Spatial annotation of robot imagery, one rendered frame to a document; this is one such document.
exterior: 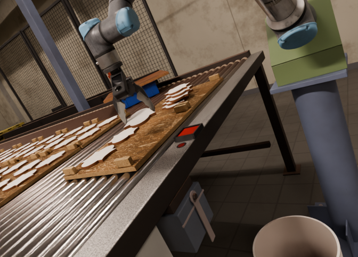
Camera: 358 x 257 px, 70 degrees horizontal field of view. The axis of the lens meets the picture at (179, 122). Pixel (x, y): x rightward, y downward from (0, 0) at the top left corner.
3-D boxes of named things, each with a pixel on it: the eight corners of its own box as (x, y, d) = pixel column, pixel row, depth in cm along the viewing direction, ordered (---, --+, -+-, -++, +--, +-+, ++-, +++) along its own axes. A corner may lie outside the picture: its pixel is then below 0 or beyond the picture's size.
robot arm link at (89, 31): (90, 17, 77) (71, 29, 81) (109, 51, 81) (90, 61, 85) (104, 14, 84) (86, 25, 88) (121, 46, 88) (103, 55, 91)
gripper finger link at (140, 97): (159, 101, 97) (138, 87, 95) (159, 105, 92) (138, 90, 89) (154, 108, 98) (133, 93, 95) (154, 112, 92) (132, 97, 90)
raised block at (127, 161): (135, 163, 73) (130, 155, 73) (131, 166, 72) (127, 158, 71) (120, 165, 77) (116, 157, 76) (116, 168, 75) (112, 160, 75)
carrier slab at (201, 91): (224, 79, 137) (222, 76, 137) (193, 110, 105) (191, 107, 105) (171, 96, 157) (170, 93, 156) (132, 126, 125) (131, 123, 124)
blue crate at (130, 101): (156, 89, 217) (151, 77, 214) (160, 92, 187) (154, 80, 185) (122, 104, 215) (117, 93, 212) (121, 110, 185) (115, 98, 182)
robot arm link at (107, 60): (114, 49, 83) (91, 60, 83) (121, 62, 84) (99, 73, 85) (116, 48, 90) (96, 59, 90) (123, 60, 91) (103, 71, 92)
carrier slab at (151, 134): (193, 111, 104) (191, 108, 104) (136, 171, 72) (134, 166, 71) (131, 127, 123) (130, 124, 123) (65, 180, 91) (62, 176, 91)
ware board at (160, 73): (161, 72, 231) (160, 69, 230) (169, 73, 183) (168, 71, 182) (110, 95, 227) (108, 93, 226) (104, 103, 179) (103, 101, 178)
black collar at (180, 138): (204, 127, 83) (202, 122, 83) (195, 138, 77) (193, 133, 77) (185, 131, 87) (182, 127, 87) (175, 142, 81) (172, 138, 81)
